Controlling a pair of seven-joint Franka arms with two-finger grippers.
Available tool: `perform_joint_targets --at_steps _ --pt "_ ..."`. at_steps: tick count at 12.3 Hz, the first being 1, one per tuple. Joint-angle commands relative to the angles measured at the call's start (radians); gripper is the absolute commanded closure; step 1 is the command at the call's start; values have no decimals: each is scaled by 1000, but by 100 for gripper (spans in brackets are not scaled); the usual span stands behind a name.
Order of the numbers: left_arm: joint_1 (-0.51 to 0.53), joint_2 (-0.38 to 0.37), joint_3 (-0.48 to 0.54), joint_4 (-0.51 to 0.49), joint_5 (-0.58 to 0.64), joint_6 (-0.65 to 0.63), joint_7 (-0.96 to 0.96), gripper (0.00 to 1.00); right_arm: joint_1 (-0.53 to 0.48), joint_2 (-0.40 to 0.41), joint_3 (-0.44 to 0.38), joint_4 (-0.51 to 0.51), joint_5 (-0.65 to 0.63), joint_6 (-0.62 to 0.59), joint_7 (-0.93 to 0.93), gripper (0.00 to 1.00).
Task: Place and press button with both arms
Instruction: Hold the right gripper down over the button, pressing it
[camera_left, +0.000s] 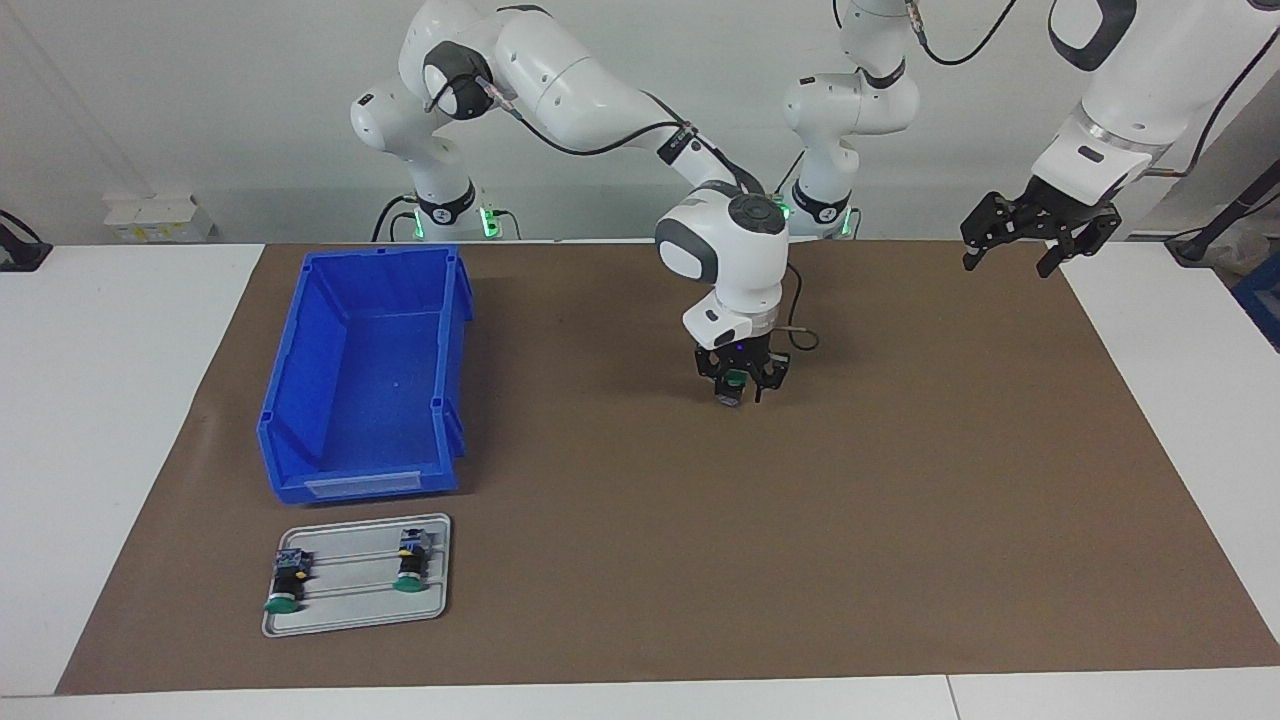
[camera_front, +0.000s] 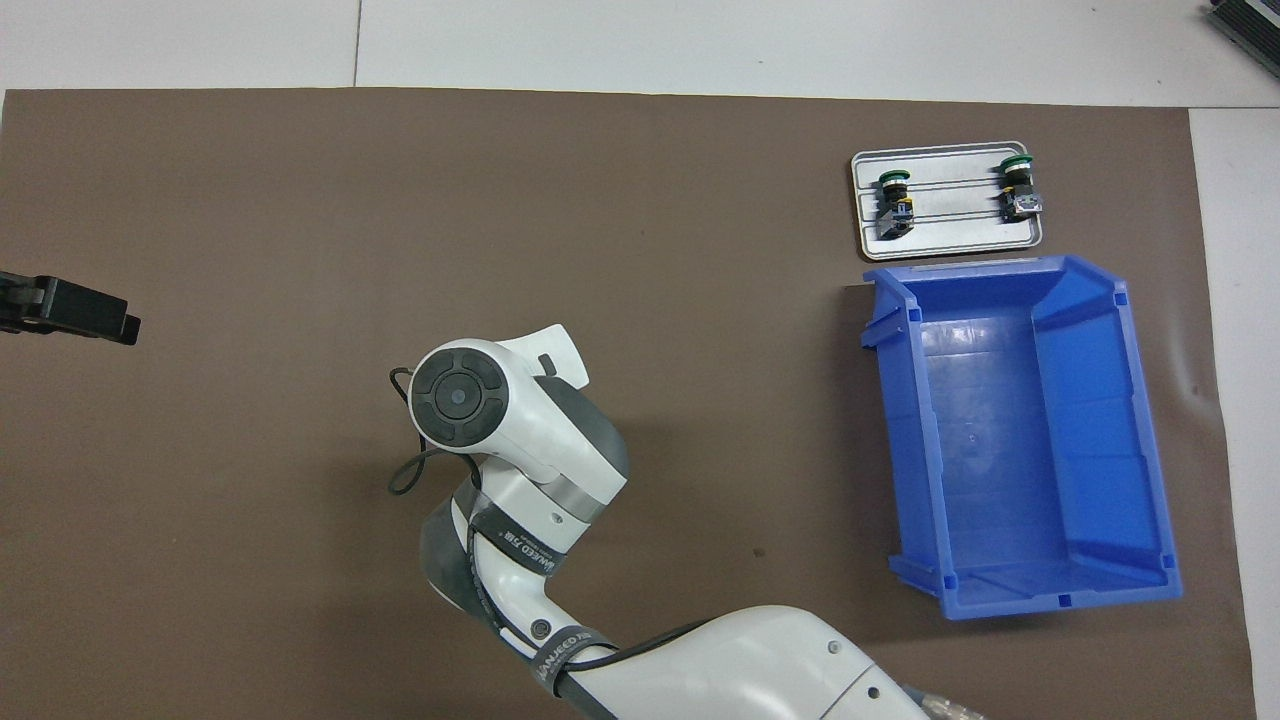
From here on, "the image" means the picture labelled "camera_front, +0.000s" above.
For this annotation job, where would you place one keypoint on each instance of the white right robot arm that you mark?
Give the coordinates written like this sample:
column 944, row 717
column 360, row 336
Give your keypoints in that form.
column 540, row 420

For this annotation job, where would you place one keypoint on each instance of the green button with grey block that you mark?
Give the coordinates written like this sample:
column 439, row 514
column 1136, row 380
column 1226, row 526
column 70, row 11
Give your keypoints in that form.
column 1020, row 195

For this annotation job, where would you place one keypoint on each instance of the brown table mat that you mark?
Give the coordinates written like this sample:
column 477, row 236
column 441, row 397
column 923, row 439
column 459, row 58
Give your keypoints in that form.
column 300, row 200

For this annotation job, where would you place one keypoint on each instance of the grey metal tray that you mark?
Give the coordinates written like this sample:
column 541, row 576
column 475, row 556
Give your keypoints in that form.
column 950, row 232

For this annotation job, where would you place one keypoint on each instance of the blue plastic storage bin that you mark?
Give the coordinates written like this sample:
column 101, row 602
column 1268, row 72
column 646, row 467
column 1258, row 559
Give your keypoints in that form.
column 1000, row 450

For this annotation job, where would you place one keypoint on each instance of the grey ribbed device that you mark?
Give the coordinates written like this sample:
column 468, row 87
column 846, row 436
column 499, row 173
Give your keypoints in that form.
column 1255, row 25

